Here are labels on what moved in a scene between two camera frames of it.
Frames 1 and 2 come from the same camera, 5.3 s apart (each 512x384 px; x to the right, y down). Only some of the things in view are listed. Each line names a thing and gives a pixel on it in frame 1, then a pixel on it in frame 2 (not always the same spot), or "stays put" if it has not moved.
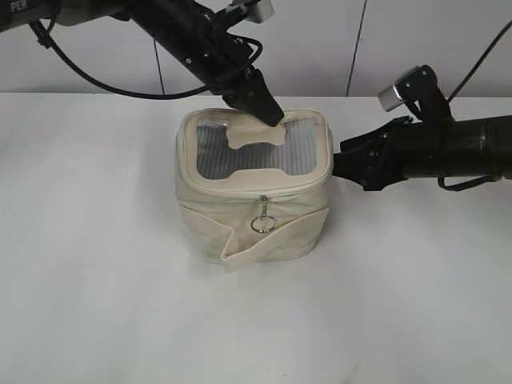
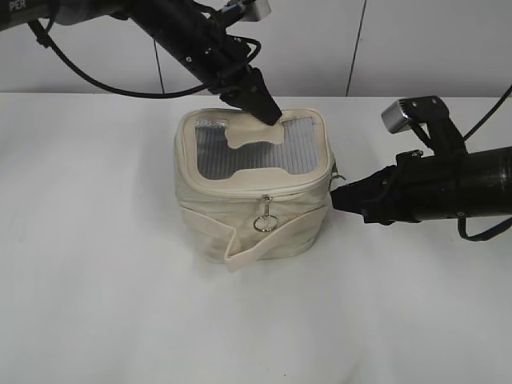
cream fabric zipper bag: [246, 191] stays put
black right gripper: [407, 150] to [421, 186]
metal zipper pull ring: [263, 223] stays put
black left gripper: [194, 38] stays put
